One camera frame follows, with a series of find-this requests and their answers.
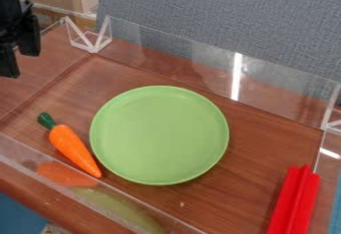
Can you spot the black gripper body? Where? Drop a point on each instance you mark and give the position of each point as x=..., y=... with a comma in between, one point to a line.
x=14, y=11

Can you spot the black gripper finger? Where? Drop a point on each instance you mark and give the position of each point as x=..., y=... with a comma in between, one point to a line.
x=28, y=42
x=8, y=64

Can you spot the orange toy carrot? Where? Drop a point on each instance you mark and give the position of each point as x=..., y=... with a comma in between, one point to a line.
x=69, y=144

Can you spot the green round plate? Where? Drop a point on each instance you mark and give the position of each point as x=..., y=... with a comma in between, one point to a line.
x=160, y=135

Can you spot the clear acrylic triangle bracket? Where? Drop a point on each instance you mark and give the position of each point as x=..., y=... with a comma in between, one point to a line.
x=87, y=40

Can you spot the clear acrylic tray wall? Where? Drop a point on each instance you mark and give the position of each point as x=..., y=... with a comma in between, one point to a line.
x=284, y=119

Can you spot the red plastic bracket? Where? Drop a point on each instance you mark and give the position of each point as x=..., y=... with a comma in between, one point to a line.
x=295, y=205

